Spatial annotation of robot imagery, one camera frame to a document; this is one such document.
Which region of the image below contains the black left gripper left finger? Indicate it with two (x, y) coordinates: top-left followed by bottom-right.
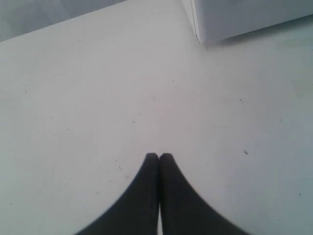
(78, 153), (159, 235)

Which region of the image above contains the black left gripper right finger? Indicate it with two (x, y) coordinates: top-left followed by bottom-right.
(159, 153), (247, 235)

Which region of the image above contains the white box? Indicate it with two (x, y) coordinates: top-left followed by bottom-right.
(182, 0), (313, 43)

